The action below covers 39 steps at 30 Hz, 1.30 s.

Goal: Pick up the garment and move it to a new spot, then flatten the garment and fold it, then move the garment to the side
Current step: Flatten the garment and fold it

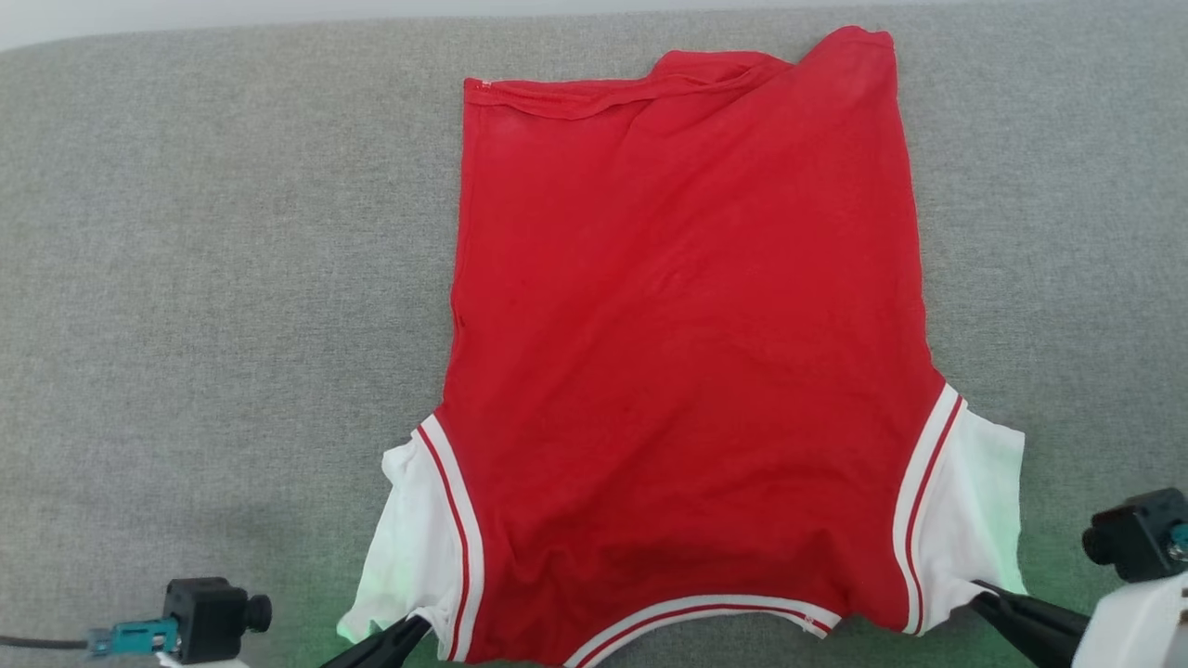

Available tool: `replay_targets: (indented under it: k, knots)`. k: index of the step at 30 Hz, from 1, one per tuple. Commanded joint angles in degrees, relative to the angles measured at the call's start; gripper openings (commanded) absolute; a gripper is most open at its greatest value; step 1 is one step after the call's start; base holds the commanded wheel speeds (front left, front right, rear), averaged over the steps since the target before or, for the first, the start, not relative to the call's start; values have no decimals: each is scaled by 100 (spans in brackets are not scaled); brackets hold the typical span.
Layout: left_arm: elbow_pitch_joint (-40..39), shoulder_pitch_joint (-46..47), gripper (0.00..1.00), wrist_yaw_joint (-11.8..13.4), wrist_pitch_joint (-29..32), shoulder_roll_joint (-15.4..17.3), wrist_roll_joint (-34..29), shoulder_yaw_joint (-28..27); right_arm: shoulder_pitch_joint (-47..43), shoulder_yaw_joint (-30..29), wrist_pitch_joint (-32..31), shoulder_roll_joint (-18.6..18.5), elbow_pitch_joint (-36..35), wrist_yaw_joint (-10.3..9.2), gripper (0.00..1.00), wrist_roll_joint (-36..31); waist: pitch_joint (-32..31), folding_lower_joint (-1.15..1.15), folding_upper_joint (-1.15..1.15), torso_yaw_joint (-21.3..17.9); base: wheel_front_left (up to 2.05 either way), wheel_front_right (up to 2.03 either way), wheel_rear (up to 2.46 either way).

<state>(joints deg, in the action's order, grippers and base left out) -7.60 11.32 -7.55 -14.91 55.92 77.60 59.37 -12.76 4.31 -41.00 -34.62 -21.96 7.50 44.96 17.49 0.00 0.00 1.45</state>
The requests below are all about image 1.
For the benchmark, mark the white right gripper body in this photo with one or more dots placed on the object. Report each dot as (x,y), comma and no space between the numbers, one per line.
(1146,626)

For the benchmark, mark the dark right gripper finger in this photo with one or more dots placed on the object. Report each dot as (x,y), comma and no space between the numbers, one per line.
(1044,626)

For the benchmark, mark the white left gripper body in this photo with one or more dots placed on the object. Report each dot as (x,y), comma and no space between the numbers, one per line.
(200,664)

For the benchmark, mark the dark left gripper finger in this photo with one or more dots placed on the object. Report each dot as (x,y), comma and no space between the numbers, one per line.
(385,645)

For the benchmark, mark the red and white shirt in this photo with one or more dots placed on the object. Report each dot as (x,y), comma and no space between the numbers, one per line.
(687,353)

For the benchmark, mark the grey fabric sofa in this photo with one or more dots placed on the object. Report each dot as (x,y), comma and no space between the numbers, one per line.
(232,325)

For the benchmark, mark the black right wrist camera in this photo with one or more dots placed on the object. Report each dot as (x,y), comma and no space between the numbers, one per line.
(1132,533)

